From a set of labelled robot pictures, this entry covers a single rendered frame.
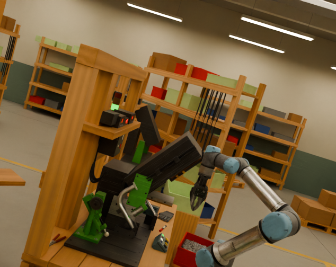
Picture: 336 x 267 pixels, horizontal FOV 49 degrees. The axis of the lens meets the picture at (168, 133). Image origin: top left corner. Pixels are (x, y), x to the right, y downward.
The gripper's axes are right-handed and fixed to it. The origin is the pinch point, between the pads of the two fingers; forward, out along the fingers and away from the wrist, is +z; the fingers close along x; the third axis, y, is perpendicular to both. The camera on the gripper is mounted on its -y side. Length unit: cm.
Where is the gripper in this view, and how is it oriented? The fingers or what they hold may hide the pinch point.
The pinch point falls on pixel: (193, 207)
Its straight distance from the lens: 200.8
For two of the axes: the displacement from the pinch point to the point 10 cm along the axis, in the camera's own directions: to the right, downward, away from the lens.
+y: -0.9, 0.9, -9.9
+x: 9.5, 3.0, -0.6
